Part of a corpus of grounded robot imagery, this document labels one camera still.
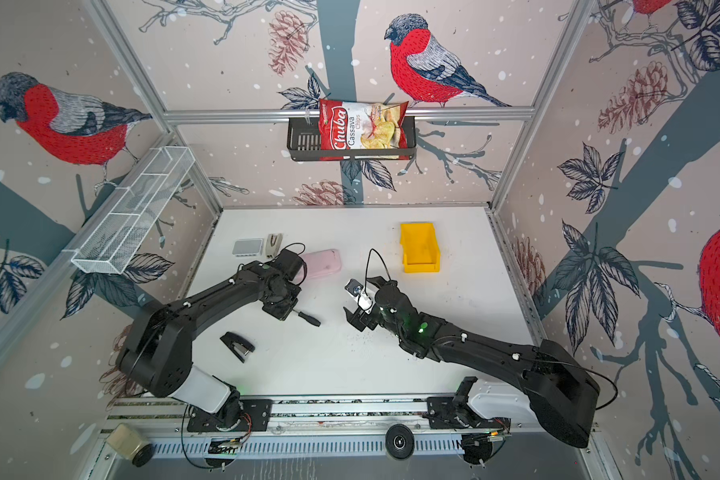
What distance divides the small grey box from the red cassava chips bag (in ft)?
1.52

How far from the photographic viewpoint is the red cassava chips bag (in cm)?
87

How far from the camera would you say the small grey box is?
42.4 inches
